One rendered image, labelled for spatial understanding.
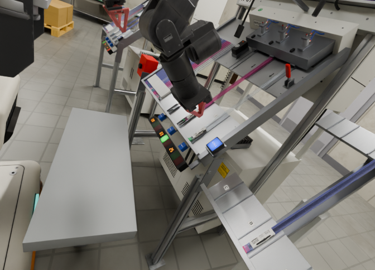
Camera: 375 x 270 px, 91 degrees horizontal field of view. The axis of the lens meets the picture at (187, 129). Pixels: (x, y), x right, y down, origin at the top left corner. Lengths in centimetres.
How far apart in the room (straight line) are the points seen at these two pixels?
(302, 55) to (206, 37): 53
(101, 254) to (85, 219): 63
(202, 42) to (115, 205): 48
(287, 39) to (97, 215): 95
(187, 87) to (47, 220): 45
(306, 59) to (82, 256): 131
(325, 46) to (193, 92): 61
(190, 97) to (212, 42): 13
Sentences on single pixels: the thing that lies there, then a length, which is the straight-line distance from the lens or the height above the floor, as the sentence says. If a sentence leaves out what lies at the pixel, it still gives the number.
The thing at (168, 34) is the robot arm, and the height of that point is 107.
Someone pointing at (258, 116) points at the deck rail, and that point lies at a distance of 72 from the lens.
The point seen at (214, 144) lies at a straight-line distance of 64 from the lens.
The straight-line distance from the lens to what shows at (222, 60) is 104.
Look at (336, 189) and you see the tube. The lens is 58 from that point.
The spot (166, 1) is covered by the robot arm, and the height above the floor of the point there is 111.
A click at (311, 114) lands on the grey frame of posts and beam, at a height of 96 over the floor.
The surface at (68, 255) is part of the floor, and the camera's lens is 120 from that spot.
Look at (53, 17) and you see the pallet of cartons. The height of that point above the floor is 32.
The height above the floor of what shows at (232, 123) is 85.
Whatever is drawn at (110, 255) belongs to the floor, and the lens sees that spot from 120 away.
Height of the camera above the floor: 109
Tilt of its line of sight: 27 degrees down
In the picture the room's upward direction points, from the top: 24 degrees clockwise
